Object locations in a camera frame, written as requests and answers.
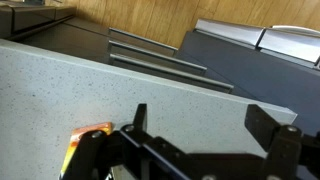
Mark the silver drawer bar handle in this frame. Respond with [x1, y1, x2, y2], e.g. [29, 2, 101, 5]
[108, 40, 208, 76]
[109, 53, 235, 94]
[108, 27, 179, 57]

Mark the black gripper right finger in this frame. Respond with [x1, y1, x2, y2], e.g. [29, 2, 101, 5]
[244, 104, 304, 180]

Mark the stainless steel gas stove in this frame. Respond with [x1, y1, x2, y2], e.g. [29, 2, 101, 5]
[174, 18, 320, 136]

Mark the steel oven door handle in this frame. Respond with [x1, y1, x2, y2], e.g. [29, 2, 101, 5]
[258, 24, 320, 65]

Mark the steel stove drawer handle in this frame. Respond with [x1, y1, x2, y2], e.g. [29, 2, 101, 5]
[194, 18, 267, 48]

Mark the dark base drawer cabinet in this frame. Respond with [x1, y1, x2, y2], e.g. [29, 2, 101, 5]
[19, 16, 235, 94]

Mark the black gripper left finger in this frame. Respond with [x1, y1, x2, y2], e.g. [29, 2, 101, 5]
[119, 103, 158, 148]

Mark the orange tea box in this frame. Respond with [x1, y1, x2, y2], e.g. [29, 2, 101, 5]
[59, 121, 114, 179]

